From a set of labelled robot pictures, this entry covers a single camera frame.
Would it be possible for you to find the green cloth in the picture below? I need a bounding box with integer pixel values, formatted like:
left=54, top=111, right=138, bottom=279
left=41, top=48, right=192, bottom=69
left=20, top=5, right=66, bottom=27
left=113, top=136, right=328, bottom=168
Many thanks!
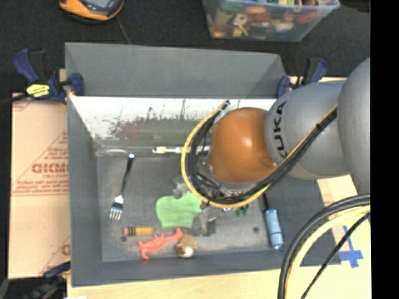
left=155, top=191, right=203, bottom=229

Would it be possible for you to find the brown and white toy animal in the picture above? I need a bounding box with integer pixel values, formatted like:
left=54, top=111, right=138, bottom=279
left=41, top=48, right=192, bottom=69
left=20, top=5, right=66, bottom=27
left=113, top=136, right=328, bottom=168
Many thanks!
left=176, top=234, right=199, bottom=259

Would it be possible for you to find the small grey toy figure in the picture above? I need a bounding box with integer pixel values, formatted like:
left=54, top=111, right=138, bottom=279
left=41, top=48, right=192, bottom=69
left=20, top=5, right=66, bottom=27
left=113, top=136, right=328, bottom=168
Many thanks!
left=172, top=178, right=188, bottom=199

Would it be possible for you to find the orange toy lizard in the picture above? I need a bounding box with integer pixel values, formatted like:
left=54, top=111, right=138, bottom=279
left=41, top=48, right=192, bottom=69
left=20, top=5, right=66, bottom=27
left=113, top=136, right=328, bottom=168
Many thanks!
left=138, top=228, right=185, bottom=260

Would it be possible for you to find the yellow pencil stub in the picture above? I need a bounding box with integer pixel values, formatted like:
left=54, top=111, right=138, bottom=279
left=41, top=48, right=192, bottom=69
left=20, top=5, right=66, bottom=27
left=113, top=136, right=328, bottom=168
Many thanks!
left=122, top=225, right=156, bottom=237

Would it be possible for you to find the blue cylinder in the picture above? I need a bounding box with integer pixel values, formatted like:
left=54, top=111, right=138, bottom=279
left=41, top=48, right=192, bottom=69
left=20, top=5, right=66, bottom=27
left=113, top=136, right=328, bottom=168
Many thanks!
left=264, top=208, right=284, bottom=250

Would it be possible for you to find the grey metal bin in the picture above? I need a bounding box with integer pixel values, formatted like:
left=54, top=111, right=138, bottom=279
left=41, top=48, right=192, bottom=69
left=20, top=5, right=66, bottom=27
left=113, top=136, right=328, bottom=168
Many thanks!
left=64, top=42, right=341, bottom=287

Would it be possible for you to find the brown cardboard board red print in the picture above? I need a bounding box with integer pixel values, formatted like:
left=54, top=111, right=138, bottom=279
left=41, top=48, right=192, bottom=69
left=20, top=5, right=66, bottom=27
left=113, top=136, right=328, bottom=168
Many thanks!
left=7, top=92, right=72, bottom=280

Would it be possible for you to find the silver fork black handle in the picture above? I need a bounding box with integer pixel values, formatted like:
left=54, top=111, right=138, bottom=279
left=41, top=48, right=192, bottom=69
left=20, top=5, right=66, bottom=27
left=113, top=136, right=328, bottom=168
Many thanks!
left=108, top=153, right=135, bottom=222

